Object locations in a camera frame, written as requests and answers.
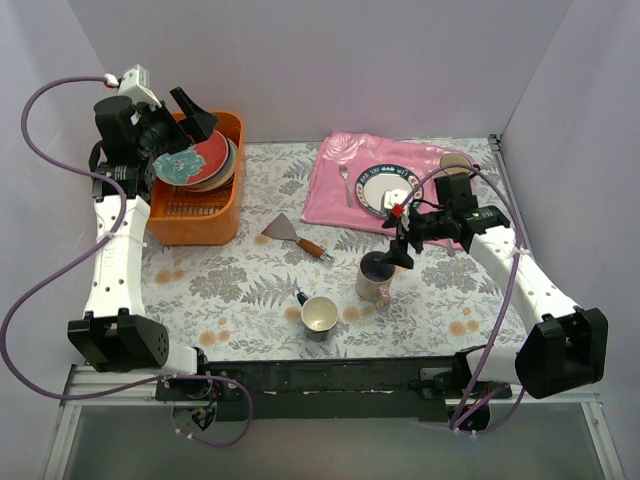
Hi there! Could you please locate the purple cable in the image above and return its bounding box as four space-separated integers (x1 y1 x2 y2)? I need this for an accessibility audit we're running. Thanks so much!
0 75 254 448
407 164 526 435

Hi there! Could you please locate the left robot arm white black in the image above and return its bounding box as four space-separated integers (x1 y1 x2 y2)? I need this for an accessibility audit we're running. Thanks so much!
67 87 218 400

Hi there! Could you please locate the aluminium frame rail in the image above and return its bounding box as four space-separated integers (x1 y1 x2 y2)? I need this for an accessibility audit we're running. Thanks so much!
44 367 625 479

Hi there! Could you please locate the metal scraper wooden handle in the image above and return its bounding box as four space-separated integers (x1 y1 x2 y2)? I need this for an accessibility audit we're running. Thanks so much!
262 213 334 262

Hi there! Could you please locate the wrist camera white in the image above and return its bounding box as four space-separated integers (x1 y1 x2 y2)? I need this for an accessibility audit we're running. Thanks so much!
103 64 162 108
382 189 410 237

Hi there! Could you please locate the floral table mat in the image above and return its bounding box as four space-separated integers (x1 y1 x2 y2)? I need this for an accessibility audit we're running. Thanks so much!
142 143 526 361

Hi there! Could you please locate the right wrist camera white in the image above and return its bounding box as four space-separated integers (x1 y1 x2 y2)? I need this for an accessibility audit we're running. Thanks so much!
382 189 410 237

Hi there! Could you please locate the red rim cream plate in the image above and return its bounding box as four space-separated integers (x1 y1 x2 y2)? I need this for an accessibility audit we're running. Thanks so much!
183 138 238 193

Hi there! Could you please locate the pink cloth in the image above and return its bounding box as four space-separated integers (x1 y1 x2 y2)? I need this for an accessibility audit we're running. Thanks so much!
301 132 473 236

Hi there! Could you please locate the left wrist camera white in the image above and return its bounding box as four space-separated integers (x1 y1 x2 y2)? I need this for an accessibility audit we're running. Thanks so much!
103 64 162 108

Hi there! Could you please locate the cream mug dark rim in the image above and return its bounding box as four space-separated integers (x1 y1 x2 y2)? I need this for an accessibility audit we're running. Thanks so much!
439 153 480 177

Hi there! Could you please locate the small silver spoon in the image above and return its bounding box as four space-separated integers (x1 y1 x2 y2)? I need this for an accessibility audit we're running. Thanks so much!
339 165 354 208

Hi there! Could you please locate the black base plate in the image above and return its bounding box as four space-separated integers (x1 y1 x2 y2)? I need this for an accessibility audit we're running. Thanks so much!
154 357 514 424

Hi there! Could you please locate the iridescent mug pink handle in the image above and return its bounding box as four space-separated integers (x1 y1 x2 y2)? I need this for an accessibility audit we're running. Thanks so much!
355 251 396 312

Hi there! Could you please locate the orange plastic dish bin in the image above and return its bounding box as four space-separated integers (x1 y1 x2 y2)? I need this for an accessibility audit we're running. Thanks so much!
147 111 246 246

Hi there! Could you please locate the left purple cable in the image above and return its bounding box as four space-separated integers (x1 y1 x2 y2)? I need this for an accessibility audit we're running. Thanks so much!
0 75 254 448

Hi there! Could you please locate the cream cup teal handle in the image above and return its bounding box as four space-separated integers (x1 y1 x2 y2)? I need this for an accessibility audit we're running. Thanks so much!
296 291 339 342

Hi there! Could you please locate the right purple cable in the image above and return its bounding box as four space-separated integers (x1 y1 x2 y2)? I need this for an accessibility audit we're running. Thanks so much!
407 164 526 435

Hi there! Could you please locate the round plate dark green rim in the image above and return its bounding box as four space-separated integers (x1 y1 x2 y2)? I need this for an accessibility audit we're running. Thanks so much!
355 164 419 218

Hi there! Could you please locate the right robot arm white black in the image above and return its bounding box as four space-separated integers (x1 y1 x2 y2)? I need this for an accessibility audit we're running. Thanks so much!
382 173 608 399

